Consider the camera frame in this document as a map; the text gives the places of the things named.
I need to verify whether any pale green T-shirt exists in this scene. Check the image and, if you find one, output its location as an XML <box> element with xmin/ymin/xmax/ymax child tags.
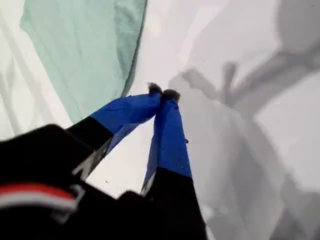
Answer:
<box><xmin>19</xmin><ymin>0</ymin><xmax>148</xmax><ymax>123</ymax></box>

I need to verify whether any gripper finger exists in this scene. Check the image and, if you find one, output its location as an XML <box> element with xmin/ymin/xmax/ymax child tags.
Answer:
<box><xmin>65</xmin><ymin>82</ymin><xmax>164</xmax><ymax>180</ymax></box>
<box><xmin>140</xmin><ymin>88</ymin><xmax>210</xmax><ymax>240</ymax></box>

